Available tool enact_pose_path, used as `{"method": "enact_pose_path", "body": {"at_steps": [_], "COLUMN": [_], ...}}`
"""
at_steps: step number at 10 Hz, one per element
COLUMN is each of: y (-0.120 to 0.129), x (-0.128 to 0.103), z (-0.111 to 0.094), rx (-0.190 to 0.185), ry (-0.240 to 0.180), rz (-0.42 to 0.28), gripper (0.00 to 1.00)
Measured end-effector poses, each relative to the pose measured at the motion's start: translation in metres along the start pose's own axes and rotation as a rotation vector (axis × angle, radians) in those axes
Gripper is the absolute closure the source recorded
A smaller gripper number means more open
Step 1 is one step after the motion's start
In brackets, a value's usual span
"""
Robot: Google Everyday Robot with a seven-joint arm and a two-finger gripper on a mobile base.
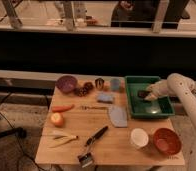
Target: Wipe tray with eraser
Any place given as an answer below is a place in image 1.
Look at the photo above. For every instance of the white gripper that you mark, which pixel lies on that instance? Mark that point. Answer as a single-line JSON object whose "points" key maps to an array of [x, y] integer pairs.
{"points": [[157, 90]]}

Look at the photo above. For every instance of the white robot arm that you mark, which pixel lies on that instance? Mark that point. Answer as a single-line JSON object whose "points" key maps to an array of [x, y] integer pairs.
{"points": [[180, 86]]}

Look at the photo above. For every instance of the teal cup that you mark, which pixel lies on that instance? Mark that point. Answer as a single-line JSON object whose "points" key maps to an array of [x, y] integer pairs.
{"points": [[115, 84]]}

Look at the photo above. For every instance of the grey blue cloth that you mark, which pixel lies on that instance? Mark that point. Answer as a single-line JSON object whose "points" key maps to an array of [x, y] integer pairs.
{"points": [[117, 116]]}

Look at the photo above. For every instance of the white cup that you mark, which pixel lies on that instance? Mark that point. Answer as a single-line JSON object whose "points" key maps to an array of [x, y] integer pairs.
{"points": [[139, 138]]}

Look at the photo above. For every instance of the red bowl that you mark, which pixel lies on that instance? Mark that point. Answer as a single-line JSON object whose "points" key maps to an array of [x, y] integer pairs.
{"points": [[167, 141]]}

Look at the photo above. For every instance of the blue sponge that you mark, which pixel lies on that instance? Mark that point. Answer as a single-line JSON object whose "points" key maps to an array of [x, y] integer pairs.
{"points": [[105, 98]]}

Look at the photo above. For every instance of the dark red grapes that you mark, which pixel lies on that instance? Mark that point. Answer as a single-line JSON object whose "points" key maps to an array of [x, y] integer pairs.
{"points": [[84, 90]]}

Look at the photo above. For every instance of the wooden table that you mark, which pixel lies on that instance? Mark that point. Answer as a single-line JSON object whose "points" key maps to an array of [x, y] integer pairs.
{"points": [[113, 148]]}

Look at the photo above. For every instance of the purple bowl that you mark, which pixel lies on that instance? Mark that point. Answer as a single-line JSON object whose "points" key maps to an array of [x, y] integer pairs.
{"points": [[66, 84]]}

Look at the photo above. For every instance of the orange carrot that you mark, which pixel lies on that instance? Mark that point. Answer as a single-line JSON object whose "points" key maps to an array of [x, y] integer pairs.
{"points": [[61, 108]]}

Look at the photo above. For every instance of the yellow red apple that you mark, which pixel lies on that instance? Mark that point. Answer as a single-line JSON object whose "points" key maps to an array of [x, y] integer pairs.
{"points": [[57, 119]]}

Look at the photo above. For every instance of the corn husk toy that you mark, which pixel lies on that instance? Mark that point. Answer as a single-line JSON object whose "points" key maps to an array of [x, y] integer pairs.
{"points": [[61, 138]]}

